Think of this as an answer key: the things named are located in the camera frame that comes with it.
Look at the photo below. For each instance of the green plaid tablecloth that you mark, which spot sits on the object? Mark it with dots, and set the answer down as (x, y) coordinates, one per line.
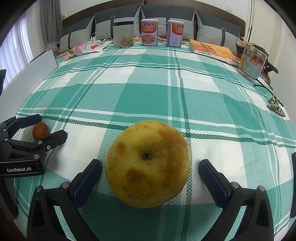
(161, 92)

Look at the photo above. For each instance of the hair clip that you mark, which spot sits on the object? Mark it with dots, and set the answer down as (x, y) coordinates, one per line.
(276, 105)

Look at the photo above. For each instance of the dark bag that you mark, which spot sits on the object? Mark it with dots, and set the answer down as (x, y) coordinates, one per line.
(271, 66)

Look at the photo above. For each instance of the white sheer curtain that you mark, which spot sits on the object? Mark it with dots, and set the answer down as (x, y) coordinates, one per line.
(16, 46)

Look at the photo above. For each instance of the small brown fruit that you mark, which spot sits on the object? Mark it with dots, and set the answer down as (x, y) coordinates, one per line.
(40, 131)

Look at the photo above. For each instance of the orange book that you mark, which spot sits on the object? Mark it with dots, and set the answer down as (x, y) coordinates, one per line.
(215, 52)

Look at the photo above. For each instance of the pink white snack bag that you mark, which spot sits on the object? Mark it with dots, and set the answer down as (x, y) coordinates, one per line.
(78, 49)

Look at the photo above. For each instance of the black eyeglasses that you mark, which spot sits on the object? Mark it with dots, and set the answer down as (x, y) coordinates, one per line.
(262, 84)

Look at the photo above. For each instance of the printed food can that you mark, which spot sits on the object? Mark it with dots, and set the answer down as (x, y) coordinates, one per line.
(175, 33)
(149, 32)

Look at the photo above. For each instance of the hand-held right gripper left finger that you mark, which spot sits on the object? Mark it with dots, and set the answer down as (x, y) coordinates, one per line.
(87, 183)

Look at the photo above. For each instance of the white wall socket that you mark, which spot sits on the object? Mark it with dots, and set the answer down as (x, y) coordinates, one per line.
(229, 8)

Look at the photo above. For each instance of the grey cushion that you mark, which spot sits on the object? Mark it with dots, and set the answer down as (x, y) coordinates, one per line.
(76, 37)
(161, 12)
(104, 25)
(215, 30)

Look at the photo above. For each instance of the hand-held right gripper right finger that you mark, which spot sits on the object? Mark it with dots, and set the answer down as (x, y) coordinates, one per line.
(211, 183)

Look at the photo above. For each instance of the clear labelled jar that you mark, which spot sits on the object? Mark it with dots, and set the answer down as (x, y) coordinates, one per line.
(252, 64)

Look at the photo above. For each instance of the grey curtain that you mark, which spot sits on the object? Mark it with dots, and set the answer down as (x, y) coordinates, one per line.
(54, 20)

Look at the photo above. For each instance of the yellow apple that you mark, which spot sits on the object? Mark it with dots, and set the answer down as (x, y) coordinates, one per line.
(148, 166)

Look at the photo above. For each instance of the white board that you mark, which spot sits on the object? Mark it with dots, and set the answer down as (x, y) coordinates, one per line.
(27, 71)

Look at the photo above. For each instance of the clear plastic bag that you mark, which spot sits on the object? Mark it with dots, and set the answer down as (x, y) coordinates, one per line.
(52, 48)

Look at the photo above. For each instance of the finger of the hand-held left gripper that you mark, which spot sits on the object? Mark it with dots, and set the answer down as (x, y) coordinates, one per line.
(54, 139)
(30, 121)

